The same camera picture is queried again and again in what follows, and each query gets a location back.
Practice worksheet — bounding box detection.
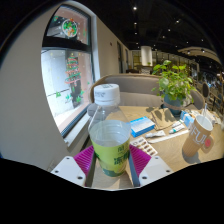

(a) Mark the small white tube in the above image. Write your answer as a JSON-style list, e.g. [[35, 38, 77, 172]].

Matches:
[[144, 129, 167, 139]]

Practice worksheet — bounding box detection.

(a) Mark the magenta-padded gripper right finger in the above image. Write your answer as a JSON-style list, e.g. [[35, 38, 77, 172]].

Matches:
[[128, 144, 174, 188]]

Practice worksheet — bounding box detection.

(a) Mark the green potted plant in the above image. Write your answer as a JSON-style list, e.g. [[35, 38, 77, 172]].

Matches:
[[151, 59, 198, 118]]

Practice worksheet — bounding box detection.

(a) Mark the group of ceiling lights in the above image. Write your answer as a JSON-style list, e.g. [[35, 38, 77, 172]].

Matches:
[[131, 4, 206, 43]]

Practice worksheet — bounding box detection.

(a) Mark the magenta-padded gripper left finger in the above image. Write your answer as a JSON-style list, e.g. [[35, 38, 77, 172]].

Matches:
[[50, 144, 98, 188]]

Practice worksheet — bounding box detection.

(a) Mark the window with festive stickers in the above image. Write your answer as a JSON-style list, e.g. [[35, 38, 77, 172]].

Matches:
[[40, 3, 96, 136]]

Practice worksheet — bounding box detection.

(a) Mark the grey curved sofa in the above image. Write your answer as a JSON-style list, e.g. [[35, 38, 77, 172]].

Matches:
[[87, 73, 206, 118]]

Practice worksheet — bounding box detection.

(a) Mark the pill blister pack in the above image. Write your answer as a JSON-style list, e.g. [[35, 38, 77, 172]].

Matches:
[[130, 136, 159, 157]]

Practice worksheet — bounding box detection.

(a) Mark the small blue and white box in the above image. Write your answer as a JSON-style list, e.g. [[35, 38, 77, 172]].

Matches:
[[179, 111, 196, 128]]

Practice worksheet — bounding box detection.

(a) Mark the clear bottle with green label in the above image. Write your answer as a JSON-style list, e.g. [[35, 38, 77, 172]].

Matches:
[[87, 83, 132, 178]]

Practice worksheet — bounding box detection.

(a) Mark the flat blue box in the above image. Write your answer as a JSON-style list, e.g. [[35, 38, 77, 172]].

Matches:
[[129, 116, 156, 138]]

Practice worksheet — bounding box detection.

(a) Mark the tan ceramic mug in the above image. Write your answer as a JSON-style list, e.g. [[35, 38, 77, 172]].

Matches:
[[181, 114, 215, 158]]

